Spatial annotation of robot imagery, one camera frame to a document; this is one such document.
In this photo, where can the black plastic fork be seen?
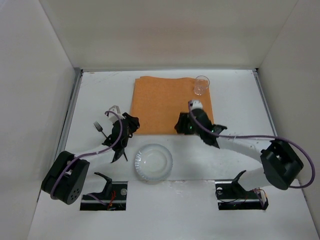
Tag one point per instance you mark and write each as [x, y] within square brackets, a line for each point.
[99, 128]

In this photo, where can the aluminium table rail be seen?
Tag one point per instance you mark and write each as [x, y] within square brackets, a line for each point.
[62, 141]
[290, 105]

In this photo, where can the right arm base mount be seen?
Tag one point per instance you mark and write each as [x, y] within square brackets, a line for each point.
[231, 197]

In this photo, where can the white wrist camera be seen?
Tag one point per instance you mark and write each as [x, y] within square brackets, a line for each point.
[114, 114]
[196, 104]

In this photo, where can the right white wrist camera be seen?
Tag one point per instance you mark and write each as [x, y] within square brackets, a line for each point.
[196, 104]

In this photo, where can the right aluminium table rail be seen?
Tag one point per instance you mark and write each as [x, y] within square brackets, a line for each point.
[290, 105]

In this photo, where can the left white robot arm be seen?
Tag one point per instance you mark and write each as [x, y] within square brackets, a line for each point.
[66, 177]

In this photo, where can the orange cloth napkin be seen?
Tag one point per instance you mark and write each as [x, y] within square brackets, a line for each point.
[158, 102]

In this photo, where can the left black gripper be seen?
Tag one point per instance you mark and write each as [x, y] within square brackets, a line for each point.
[119, 146]

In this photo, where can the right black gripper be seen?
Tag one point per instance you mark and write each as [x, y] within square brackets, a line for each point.
[184, 125]

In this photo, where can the clear plastic plate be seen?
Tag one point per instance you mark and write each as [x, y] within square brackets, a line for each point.
[153, 162]

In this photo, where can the clear plastic cup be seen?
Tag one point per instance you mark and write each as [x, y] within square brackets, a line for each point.
[201, 84]

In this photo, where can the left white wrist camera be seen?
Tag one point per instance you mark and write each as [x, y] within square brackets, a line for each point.
[114, 114]

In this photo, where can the left aluminium table rail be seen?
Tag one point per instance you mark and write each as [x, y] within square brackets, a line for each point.
[62, 141]

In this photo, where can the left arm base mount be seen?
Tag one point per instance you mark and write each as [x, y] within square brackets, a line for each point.
[113, 199]

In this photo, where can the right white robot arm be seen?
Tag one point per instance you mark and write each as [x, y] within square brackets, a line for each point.
[280, 164]

